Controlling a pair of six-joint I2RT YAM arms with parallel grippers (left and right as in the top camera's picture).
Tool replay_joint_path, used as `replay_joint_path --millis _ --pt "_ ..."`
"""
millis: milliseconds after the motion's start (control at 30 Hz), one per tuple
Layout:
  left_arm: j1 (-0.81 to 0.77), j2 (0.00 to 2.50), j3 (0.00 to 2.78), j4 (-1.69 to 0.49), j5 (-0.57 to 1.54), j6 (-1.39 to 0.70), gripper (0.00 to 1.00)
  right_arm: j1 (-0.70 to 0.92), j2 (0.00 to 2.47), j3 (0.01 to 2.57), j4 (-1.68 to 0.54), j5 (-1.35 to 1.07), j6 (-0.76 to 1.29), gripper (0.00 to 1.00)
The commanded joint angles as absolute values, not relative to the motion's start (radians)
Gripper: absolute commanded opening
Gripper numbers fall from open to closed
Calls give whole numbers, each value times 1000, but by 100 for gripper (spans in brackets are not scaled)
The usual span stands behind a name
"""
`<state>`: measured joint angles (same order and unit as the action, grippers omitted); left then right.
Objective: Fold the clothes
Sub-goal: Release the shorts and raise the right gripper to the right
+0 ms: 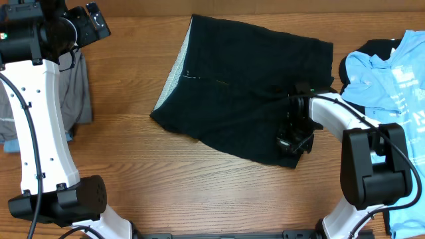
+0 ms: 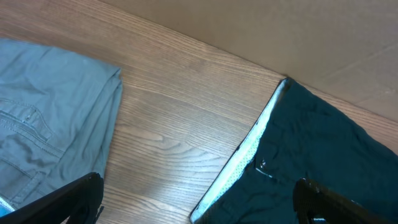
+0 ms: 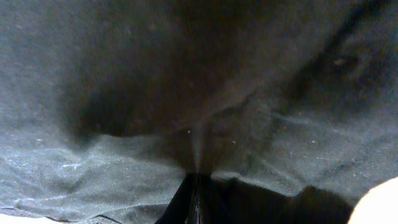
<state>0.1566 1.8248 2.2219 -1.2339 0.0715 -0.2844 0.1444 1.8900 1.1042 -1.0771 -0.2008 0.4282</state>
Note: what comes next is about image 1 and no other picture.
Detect black shorts with mesh lining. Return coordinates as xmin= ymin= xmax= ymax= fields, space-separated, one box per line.
xmin=151 ymin=15 xmax=333 ymax=168

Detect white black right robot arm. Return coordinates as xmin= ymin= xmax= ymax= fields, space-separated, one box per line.
xmin=276 ymin=83 xmax=420 ymax=239

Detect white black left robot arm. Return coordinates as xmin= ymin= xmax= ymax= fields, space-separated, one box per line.
xmin=1 ymin=1 xmax=139 ymax=238

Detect folded grey shorts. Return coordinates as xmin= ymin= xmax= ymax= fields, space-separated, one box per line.
xmin=1 ymin=50 xmax=92 ymax=144

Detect light blue t-shirt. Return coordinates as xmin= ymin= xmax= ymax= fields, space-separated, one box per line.
xmin=340 ymin=29 xmax=425 ymax=239

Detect black garment under blue shirt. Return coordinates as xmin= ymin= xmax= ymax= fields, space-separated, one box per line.
xmin=339 ymin=39 xmax=401 ymax=94

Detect folded blue cloth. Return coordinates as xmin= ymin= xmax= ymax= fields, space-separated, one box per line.
xmin=1 ymin=129 xmax=74 ymax=153

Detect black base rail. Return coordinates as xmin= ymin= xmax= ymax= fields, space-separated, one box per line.
xmin=136 ymin=230 xmax=322 ymax=239

